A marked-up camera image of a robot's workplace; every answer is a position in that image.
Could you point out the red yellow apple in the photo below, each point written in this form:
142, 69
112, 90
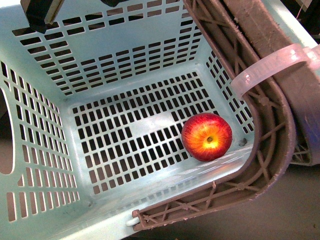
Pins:
206, 136

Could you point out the brown basket handle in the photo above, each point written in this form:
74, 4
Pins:
240, 33

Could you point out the light blue plastic basket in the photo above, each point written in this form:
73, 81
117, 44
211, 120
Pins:
92, 112

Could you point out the white zip tie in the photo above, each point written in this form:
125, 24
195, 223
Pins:
273, 64

